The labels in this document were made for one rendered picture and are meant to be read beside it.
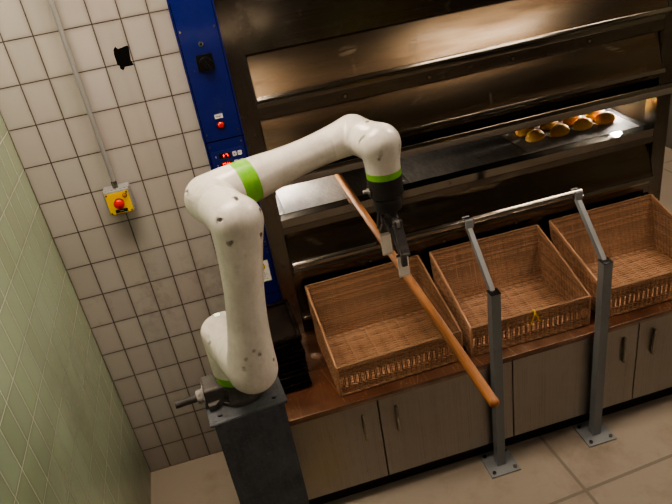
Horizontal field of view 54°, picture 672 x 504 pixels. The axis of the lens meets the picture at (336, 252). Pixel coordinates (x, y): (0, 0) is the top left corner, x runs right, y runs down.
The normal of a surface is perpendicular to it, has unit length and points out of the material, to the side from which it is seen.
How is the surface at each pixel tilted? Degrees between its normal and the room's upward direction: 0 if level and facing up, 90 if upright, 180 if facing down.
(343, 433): 90
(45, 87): 90
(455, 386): 90
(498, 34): 70
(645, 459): 0
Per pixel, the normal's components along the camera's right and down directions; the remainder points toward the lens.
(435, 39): 0.18, 0.14
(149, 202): 0.25, 0.46
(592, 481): -0.15, -0.85
